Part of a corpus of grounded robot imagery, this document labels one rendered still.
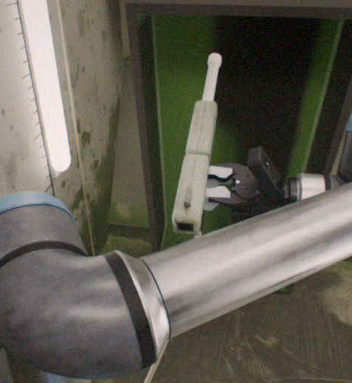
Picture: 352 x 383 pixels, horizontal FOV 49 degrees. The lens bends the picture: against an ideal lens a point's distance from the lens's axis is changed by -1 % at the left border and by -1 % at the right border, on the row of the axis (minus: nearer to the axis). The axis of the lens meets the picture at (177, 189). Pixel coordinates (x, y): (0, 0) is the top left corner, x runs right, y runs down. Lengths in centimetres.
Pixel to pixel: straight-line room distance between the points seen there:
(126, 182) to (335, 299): 148
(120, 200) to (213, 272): 229
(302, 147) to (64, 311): 141
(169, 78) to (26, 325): 124
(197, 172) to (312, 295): 183
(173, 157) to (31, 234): 132
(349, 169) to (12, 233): 55
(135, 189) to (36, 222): 220
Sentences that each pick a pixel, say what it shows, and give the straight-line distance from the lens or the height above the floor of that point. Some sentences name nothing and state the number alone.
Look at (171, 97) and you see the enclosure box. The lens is 154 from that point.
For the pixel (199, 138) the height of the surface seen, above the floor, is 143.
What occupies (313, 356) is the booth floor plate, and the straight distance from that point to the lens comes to 217.
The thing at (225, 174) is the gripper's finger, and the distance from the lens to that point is 76.
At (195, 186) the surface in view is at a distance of 68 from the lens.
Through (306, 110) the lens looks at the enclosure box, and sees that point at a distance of 156.
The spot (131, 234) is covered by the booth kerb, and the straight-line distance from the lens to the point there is 268.
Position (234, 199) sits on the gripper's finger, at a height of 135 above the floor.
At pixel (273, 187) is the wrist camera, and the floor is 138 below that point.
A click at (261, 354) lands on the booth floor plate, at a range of 211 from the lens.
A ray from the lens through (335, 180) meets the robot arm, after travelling 76.
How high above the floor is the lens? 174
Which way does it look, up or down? 32 degrees down
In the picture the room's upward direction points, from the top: straight up
